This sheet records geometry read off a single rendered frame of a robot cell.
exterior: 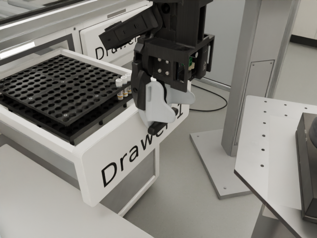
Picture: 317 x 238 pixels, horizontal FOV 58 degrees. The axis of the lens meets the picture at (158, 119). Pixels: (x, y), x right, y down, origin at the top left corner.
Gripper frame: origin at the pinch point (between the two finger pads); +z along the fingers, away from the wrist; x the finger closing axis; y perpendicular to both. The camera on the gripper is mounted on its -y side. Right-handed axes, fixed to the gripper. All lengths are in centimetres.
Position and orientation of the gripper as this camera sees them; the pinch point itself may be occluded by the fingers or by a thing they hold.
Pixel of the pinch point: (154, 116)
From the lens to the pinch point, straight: 46.2
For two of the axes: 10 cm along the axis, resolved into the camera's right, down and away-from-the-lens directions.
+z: 0.0, 8.1, 5.9
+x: 5.6, -4.9, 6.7
